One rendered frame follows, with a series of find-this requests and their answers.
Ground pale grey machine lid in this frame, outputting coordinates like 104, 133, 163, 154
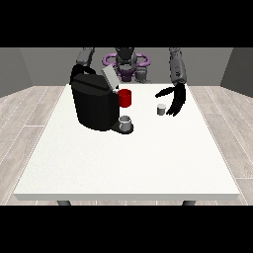
101, 64, 120, 90

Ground black coffee machine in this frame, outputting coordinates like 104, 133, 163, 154
70, 72, 134, 135

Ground red pod holder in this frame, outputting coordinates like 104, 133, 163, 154
118, 88, 132, 109

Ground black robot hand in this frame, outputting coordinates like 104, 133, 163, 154
154, 83, 187, 118
69, 63, 98, 84

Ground grey robot trunk purple rings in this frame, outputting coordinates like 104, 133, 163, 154
102, 47, 153, 84

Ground small grey cup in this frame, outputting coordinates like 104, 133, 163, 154
119, 116, 132, 131

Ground small grey coffee pod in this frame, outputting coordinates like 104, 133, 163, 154
156, 103, 167, 117

